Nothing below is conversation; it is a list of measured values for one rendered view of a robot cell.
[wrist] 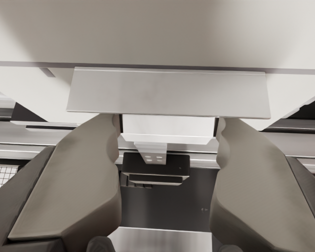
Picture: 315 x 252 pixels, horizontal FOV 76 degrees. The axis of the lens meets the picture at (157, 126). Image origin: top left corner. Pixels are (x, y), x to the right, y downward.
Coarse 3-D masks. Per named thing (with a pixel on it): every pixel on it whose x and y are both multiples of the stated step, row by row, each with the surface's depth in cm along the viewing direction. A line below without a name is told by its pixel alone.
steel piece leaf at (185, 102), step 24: (96, 72) 9; (120, 72) 9; (144, 72) 9; (168, 72) 9; (192, 72) 9; (216, 72) 9; (240, 72) 9; (264, 72) 9; (72, 96) 9; (96, 96) 9; (120, 96) 9; (144, 96) 9; (168, 96) 9; (192, 96) 9; (216, 96) 8; (240, 96) 8; (264, 96) 8; (144, 120) 15; (168, 120) 15; (192, 120) 15
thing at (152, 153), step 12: (144, 144) 21; (156, 144) 21; (132, 156) 36; (144, 156) 29; (156, 156) 28; (168, 156) 36; (180, 156) 36; (132, 168) 35; (144, 168) 35; (156, 168) 35; (168, 168) 35; (180, 168) 35; (132, 180) 36; (144, 180) 36; (156, 180) 36; (168, 180) 35; (180, 180) 35
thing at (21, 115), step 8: (16, 104) 18; (16, 112) 18; (24, 112) 18; (32, 112) 18; (16, 120) 18; (24, 120) 18; (32, 120) 18; (40, 120) 18; (32, 128) 20; (40, 128) 20; (48, 128) 20; (56, 128) 20; (64, 128) 20; (72, 128) 20
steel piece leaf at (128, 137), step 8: (128, 136) 20; (136, 136) 20; (144, 136) 19; (152, 136) 19; (160, 136) 19; (168, 136) 19; (176, 136) 19; (184, 136) 19; (192, 136) 19; (200, 136) 18
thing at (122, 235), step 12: (120, 228) 16; (132, 228) 16; (144, 228) 16; (120, 240) 16; (132, 240) 16; (144, 240) 16; (156, 240) 16; (168, 240) 16; (180, 240) 16; (192, 240) 16; (204, 240) 16
